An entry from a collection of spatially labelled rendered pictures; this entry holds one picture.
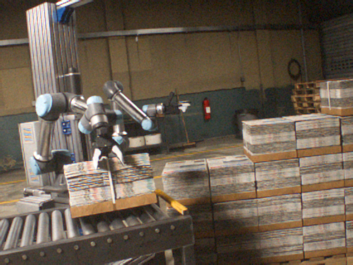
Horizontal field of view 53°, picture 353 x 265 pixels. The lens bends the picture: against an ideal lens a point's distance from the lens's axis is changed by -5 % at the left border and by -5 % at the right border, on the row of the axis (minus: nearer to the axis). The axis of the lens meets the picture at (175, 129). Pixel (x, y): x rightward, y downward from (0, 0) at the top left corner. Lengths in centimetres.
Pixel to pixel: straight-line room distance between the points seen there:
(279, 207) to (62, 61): 174
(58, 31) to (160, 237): 166
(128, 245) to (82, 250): 18
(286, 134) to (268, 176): 29
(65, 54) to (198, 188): 128
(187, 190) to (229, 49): 783
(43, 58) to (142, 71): 652
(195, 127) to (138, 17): 307
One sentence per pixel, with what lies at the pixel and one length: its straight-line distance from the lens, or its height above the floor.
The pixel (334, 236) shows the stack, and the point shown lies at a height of 28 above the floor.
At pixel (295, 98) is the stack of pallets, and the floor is 93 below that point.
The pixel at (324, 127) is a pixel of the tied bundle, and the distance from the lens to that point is 244.
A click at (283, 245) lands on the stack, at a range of 254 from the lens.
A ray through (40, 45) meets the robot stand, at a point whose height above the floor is 176.
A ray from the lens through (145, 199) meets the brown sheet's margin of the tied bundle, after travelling 163.
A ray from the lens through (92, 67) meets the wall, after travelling 884.
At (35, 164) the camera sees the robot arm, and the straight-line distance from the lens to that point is 227.
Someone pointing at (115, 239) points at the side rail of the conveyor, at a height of 77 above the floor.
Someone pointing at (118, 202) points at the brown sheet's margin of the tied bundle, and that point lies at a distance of 161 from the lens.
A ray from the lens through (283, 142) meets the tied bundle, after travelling 237.
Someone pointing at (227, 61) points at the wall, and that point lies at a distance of 987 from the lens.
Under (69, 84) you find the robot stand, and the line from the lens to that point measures 257.
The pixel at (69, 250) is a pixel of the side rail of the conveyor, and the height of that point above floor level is 77.
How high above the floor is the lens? 130
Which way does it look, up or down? 5 degrees down
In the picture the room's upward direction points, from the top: 6 degrees counter-clockwise
